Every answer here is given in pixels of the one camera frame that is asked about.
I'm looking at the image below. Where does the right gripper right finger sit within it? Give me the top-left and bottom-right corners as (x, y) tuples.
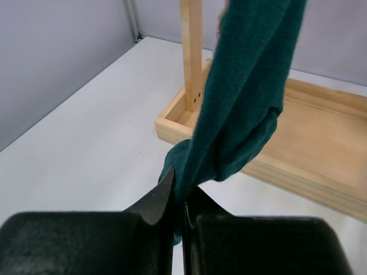
(183, 187), (235, 229)

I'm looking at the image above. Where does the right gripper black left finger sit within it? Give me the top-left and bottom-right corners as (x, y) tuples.
(123, 167), (175, 226)

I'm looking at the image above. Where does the wooden clothes rack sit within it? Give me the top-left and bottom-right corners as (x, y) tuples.
(155, 1), (366, 221)

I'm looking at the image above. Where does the dark green patterned sock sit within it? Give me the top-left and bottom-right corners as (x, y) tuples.
(163, 0), (306, 244)

